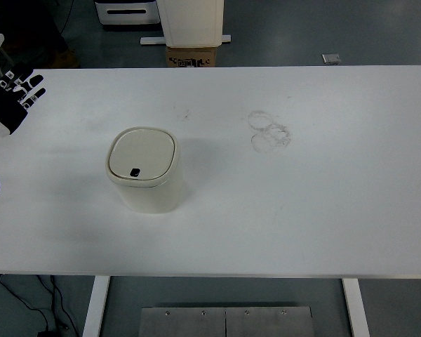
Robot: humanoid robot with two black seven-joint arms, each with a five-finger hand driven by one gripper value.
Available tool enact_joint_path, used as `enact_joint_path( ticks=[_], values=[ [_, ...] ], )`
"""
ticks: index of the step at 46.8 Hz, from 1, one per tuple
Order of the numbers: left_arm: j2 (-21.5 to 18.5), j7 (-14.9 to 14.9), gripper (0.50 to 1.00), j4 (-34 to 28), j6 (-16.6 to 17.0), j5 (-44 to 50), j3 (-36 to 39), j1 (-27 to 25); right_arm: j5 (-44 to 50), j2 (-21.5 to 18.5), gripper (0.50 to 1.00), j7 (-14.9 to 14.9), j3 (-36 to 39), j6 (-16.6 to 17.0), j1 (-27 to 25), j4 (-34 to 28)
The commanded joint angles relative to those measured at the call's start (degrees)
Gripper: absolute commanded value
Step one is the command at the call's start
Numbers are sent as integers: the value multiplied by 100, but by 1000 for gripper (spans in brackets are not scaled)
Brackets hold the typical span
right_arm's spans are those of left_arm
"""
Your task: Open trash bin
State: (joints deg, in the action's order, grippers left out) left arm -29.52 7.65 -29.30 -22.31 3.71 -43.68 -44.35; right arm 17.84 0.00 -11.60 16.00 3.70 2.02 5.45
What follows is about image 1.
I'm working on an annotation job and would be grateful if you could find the person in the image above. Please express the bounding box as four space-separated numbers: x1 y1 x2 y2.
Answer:
1 0 81 70

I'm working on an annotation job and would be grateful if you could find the white blue appliance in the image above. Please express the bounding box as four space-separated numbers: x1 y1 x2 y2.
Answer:
93 0 161 26

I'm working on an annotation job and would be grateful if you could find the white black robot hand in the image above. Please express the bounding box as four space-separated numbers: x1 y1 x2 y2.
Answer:
0 62 47 142

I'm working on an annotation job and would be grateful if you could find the grey metal plate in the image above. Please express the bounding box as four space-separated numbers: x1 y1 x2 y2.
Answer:
140 305 315 337

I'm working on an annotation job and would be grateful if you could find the cream plastic trash bin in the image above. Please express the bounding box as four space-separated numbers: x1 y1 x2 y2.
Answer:
105 126 187 215

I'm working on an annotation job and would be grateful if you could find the cream trash bin lid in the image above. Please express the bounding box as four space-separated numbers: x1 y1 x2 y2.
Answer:
108 128 177 180

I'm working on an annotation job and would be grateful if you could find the white table foot bar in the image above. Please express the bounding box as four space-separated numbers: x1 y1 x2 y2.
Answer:
140 33 233 46

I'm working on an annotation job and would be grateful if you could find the white table leg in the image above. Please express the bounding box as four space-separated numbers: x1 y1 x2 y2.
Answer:
341 278 371 337
81 276 111 337

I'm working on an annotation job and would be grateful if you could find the black floor cable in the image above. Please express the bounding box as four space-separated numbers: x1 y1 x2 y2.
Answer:
36 275 75 337
0 274 52 337

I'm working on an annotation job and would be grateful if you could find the brown cardboard box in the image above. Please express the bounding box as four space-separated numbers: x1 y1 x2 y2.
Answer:
165 46 219 69

